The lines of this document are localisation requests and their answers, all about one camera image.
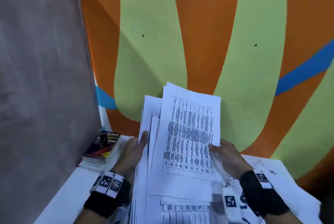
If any person's left hand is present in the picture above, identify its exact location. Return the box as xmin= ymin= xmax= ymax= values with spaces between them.
xmin=112 ymin=130 xmax=149 ymax=177

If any person's right hand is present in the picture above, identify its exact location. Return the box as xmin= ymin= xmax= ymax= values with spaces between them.
xmin=208 ymin=139 xmax=253 ymax=180

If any black binder clip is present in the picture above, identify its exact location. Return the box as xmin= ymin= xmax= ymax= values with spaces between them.
xmin=98 ymin=132 xmax=109 ymax=148

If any gathered paper stack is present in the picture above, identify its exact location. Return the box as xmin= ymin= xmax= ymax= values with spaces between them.
xmin=129 ymin=82 xmax=225 ymax=224

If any printed sheets spread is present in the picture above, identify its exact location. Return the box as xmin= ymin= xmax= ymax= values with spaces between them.
xmin=224 ymin=154 xmax=321 ymax=224

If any person's right forearm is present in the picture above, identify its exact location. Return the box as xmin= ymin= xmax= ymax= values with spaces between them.
xmin=263 ymin=210 xmax=303 ymax=224

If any person's left forearm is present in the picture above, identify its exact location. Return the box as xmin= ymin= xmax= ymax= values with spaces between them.
xmin=74 ymin=208 xmax=115 ymax=224

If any dark paperback book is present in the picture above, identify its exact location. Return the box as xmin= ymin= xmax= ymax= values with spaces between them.
xmin=83 ymin=131 xmax=121 ymax=164

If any white book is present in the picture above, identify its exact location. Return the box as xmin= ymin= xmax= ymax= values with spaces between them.
xmin=79 ymin=137 xmax=126 ymax=171

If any black wristband with marker tags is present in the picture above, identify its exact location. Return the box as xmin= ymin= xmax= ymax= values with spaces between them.
xmin=239 ymin=169 xmax=290 ymax=216
xmin=84 ymin=171 xmax=131 ymax=218

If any grey partition board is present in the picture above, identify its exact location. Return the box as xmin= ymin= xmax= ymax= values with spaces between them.
xmin=0 ymin=0 xmax=102 ymax=224

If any white wrist camera unit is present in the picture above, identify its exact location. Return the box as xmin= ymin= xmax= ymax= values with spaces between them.
xmin=222 ymin=186 xmax=243 ymax=223

